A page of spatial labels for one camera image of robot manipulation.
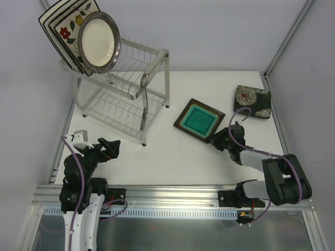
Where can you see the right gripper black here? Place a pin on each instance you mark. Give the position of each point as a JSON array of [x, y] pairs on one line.
[[223, 136]]

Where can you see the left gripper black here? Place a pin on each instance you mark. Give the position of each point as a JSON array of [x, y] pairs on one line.
[[102, 150]]

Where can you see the round cream plate brown rim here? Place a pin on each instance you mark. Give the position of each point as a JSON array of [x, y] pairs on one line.
[[99, 42]]

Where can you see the cream floral square plate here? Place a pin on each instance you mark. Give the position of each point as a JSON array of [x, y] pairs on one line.
[[54, 11], [67, 26]]

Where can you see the white square plate black rim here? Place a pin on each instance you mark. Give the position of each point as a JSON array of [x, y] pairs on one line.
[[40, 21]]

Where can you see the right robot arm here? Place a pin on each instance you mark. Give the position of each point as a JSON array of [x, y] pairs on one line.
[[284, 179]]

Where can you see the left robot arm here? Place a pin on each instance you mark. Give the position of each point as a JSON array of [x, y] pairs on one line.
[[82, 196]]

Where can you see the steel two-tier dish rack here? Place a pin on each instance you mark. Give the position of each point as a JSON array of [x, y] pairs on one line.
[[131, 94]]

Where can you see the black dahlia square plate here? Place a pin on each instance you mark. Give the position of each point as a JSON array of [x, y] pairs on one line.
[[258, 100]]

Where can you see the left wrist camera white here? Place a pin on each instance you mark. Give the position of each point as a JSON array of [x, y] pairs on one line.
[[79, 139]]

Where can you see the aluminium mounting rail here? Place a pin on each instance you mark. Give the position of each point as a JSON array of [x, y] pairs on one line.
[[184, 197]]

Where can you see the slotted cable duct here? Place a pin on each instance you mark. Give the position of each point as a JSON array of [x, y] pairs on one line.
[[159, 213]]

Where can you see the left aluminium frame post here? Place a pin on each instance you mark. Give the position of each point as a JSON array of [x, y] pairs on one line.
[[44, 4]]

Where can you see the aluminium frame post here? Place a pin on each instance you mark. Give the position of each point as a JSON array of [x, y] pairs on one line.
[[44, 4], [289, 36]]

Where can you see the right aluminium frame post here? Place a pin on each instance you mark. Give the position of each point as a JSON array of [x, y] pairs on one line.
[[289, 36]]

